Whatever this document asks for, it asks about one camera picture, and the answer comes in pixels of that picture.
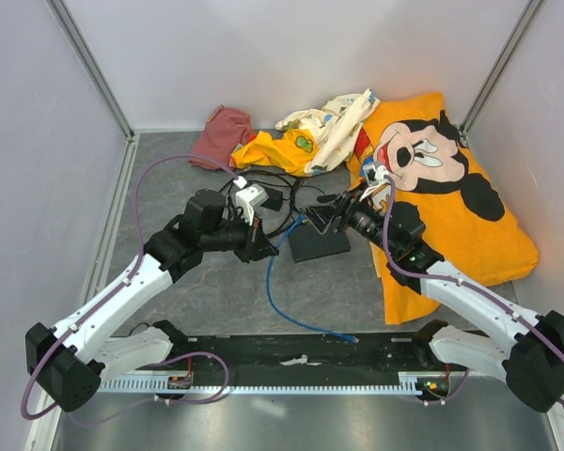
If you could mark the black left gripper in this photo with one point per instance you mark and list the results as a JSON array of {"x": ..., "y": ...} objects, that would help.
[{"x": 257, "y": 245}]

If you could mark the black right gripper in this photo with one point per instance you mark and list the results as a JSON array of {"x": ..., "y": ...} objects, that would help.
[{"x": 321, "y": 215}]

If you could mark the black network switch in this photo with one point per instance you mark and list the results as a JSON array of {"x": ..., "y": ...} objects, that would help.
[{"x": 307, "y": 243}]

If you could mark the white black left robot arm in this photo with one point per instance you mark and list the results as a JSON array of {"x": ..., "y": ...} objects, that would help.
[{"x": 71, "y": 359}]

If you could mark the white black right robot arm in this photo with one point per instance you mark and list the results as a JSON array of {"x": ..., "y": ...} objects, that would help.
[{"x": 517, "y": 345}]

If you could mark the black power adapter brick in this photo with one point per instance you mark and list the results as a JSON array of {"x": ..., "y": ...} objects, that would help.
[{"x": 274, "y": 199}]

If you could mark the yellow dinosaur garment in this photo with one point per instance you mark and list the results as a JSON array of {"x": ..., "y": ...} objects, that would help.
[{"x": 282, "y": 152}]

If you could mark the cream dinosaur print cloth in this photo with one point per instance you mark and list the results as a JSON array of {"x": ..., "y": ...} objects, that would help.
[{"x": 319, "y": 140}]

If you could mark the orange Mickey Mouse pillow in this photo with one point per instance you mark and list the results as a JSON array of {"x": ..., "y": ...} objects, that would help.
[{"x": 433, "y": 169}]

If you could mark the maroon red cloth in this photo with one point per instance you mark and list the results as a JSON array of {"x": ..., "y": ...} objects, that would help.
[{"x": 225, "y": 129}]

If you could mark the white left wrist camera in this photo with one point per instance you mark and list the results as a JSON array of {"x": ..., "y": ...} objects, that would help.
[{"x": 248, "y": 197}]

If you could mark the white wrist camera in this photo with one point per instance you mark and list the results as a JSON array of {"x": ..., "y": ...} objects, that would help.
[
  {"x": 377, "y": 178},
  {"x": 248, "y": 197}
]

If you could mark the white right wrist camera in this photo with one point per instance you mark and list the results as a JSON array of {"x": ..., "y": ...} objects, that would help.
[{"x": 377, "y": 178}]

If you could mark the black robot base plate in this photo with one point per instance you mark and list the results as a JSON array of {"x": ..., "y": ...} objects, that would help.
[{"x": 278, "y": 353}]

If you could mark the grey slotted cable duct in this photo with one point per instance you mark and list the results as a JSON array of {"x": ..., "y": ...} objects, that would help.
[{"x": 264, "y": 383}]

